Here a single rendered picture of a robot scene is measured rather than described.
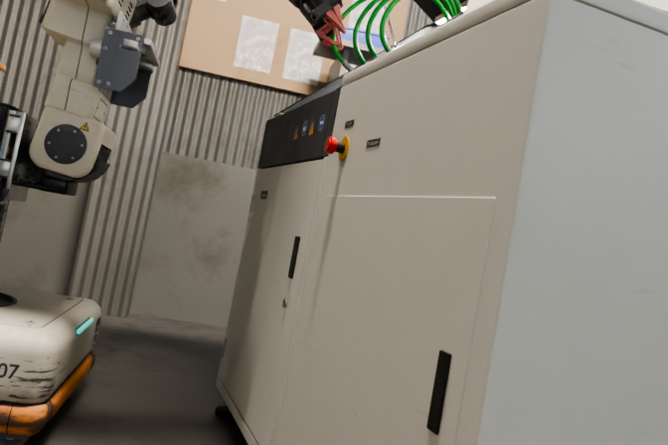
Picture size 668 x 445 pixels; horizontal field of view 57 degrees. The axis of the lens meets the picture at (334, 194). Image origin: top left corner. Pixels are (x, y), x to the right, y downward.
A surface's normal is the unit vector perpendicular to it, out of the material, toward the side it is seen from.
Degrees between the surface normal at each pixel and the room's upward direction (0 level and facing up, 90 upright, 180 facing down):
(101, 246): 90
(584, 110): 90
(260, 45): 90
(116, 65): 90
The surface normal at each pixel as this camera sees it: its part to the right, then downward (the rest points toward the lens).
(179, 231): 0.19, -0.03
